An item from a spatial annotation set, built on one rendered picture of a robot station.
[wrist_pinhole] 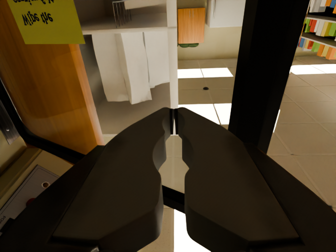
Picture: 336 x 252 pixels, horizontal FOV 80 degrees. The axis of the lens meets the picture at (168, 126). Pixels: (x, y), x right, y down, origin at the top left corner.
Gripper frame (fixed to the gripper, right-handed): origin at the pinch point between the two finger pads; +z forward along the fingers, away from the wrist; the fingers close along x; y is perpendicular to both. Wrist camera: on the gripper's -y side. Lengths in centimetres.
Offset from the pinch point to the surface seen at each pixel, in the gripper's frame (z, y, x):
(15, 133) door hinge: 12.8, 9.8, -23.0
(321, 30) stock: 335, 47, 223
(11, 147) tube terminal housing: 11.3, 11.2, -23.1
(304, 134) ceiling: 189, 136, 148
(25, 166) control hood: 9.4, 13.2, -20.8
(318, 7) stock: 362, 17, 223
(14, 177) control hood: 7.4, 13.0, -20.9
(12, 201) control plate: 4.5, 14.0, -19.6
